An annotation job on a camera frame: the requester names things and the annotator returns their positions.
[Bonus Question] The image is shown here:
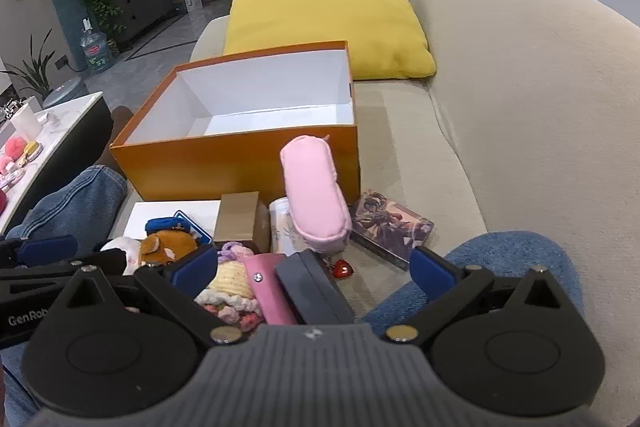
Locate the potted plant in grey pot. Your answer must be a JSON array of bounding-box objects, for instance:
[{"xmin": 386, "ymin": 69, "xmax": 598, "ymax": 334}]
[{"xmin": 0, "ymin": 29, "xmax": 89, "ymax": 108}]

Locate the dark grey cabinet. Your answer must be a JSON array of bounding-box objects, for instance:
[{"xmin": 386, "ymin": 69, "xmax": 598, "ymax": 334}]
[{"xmin": 97, "ymin": 0, "xmax": 177, "ymax": 52}]

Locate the person's left leg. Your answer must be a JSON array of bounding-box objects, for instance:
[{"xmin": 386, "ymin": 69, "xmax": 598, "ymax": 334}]
[{"xmin": 0, "ymin": 165, "xmax": 129, "ymax": 244}]

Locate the black and white plush toy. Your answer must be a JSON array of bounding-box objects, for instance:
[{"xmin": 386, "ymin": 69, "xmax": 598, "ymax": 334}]
[{"xmin": 95, "ymin": 237, "xmax": 146, "ymax": 279}]

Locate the dark grey case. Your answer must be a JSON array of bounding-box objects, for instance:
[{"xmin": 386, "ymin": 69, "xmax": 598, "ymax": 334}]
[{"xmin": 275, "ymin": 250, "xmax": 356, "ymax": 325}]

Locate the white flat box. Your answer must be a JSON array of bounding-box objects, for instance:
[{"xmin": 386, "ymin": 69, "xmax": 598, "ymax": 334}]
[{"xmin": 122, "ymin": 200, "xmax": 222, "ymax": 240}]

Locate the tan cardboard box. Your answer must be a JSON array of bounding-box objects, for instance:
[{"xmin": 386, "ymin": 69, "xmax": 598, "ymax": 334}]
[{"xmin": 213, "ymin": 192, "xmax": 271, "ymax": 254}]

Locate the person's leg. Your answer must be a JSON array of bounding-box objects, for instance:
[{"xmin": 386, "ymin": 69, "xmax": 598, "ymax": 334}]
[
  {"xmin": 360, "ymin": 231, "xmax": 586, "ymax": 333},
  {"xmin": 0, "ymin": 165, "xmax": 129, "ymax": 244}
]

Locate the large water jug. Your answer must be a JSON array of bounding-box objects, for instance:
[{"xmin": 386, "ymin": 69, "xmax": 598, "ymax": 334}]
[{"xmin": 80, "ymin": 19, "xmax": 115, "ymax": 74}]

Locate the beige sofa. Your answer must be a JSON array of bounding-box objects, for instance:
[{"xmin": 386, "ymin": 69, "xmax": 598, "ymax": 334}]
[{"xmin": 117, "ymin": 0, "xmax": 640, "ymax": 427}]

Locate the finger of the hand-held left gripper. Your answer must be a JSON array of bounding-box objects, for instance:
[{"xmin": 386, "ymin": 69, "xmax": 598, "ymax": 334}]
[
  {"xmin": 0, "ymin": 234, "xmax": 79, "ymax": 269},
  {"xmin": 0, "ymin": 259, "xmax": 83, "ymax": 304}
]

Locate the white patterned cup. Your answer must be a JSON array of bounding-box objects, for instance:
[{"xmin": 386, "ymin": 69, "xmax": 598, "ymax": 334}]
[{"xmin": 269, "ymin": 198, "xmax": 306, "ymax": 258}]

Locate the blue badge card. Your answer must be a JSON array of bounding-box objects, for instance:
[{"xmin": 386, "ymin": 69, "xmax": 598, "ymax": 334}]
[{"xmin": 172, "ymin": 209, "xmax": 215, "ymax": 245}]

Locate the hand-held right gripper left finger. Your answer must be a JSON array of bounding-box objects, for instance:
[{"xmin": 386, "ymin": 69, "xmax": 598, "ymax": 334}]
[{"xmin": 59, "ymin": 244, "xmax": 246, "ymax": 349}]

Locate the illustrated card box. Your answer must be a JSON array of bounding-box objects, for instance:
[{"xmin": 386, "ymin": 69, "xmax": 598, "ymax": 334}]
[{"xmin": 348, "ymin": 189, "xmax": 435, "ymax": 271}]

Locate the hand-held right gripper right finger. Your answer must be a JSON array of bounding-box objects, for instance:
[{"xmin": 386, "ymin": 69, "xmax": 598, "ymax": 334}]
[{"xmin": 383, "ymin": 246, "xmax": 572, "ymax": 349}]

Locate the brown plush toy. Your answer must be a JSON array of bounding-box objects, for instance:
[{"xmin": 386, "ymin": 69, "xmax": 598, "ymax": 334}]
[{"xmin": 137, "ymin": 217, "xmax": 201, "ymax": 269}]

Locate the cream knitted scrunchie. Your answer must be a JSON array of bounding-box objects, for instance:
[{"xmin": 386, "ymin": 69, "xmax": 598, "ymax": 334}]
[{"xmin": 212, "ymin": 261, "xmax": 257, "ymax": 299}]

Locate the orange cardboard box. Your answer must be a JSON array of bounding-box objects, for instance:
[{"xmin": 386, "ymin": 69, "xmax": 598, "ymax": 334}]
[{"xmin": 109, "ymin": 40, "xmax": 362, "ymax": 204}]

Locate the multicolour crochet scrunchie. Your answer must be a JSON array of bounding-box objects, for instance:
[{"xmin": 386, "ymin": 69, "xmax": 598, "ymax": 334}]
[{"xmin": 195, "ymin": 289, "xmax": 266, "ymax": 334}]

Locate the person's right leg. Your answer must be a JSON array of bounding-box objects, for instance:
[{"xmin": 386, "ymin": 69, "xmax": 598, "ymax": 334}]
[{"xmin": 360, "ymin": 231, "xmax": 586, "ymax": 333}]

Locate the white marble coffee table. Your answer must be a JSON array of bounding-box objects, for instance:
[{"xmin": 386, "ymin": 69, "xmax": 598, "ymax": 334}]
[{"xmin": 0, "ymin": 91, "xmax": 115, "ymax": 233}]

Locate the pink key case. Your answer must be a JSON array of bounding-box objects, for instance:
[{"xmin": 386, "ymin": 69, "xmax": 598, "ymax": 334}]
[{"xmin": 243, "ymin": 255, "xmax": 303, "ymax": 325}]

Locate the yellow pillow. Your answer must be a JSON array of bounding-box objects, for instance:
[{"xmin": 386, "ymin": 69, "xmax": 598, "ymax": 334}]
[{"xmin": 223, "ymin": 0, "xmax": 437, "ymax": 81}]

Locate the purple scrunchie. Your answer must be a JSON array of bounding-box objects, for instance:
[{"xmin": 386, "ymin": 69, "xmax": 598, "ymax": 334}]
[{"xmin": 217, "ymin": 242, "xmax": 261, "ymax": 265}]

